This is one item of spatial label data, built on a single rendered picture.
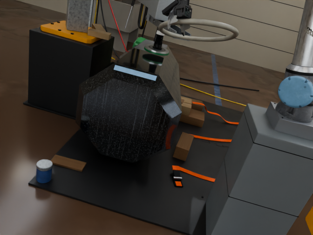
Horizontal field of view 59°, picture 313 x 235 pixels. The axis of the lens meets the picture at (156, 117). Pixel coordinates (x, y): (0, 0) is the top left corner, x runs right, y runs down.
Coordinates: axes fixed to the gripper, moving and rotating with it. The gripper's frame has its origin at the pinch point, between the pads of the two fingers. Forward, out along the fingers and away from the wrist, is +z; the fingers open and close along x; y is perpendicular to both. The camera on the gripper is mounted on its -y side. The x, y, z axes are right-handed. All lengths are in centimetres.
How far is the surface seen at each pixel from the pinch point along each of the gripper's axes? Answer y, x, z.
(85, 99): -73, -3, 44
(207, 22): 16.3, 5.2, -6.3
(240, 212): 40, 27, 97
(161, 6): -47, 41, -32
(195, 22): 11.6, 1.8, -5.8
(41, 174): -73, -33, 95
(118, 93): -51, 8, 37
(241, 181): 41, 19, 76
